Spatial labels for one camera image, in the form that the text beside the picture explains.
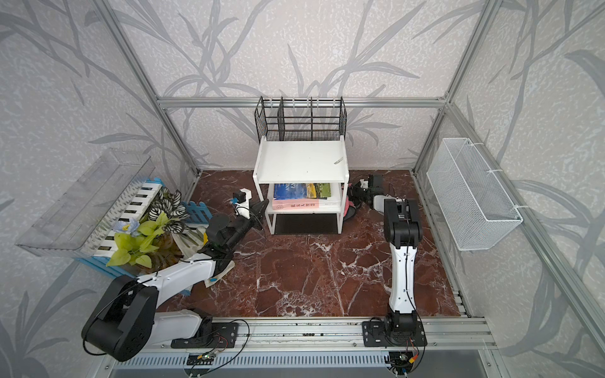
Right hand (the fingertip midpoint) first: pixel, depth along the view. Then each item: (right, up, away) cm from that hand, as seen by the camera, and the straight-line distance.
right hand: (339, 186), depth 108 cm
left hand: (-28, -5, -26) cm, 39 cm away
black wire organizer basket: (-17, +30, -5) cm, 35 cm away
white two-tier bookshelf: (-15, +3, -35) cm, 38 cm away
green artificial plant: (-66, -17, -36) cm, 77 cm away
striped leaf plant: (-58, -6, -32) cm, 67 cm away
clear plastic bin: (-78, -10, -41) cm, 89 cm away
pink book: (-18, -7, -24) cm, 31 cm away
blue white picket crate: (-59, -12, -14) cm, 62 cm away
